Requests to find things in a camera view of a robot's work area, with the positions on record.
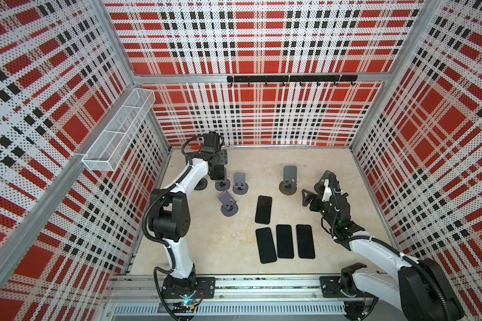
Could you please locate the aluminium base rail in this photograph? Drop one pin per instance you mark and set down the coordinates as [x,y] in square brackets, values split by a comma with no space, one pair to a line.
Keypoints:
[134,297]

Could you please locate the white wire mesh basket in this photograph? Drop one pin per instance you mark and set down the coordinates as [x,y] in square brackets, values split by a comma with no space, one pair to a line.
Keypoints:
[128,114]

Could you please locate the black phone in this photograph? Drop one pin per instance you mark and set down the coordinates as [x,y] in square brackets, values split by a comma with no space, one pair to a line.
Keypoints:
[305,241]
[263,211]
[266,249]
[285,249]

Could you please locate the black hook rail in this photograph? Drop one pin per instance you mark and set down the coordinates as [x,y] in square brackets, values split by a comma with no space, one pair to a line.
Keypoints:
[334,79]

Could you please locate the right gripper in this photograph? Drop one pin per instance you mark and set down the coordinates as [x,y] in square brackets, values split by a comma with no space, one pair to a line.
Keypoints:
[318,199]

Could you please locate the front grey phone stand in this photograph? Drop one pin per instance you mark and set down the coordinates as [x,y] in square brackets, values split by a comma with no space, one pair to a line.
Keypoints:
[229,205]

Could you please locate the stand far left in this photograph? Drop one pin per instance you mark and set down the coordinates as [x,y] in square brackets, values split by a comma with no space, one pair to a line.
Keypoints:
[201,185]

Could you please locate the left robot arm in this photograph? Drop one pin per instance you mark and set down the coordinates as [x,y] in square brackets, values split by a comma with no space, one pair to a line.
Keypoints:
[168,217]

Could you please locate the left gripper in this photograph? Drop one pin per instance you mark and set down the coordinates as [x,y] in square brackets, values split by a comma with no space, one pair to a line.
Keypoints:
[223,156]

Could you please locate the brown base phone stand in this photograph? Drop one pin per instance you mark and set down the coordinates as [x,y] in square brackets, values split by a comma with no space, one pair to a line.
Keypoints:
[288,186]

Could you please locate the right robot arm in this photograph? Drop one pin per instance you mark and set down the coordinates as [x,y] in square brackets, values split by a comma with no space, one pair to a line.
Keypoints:
[418,288]

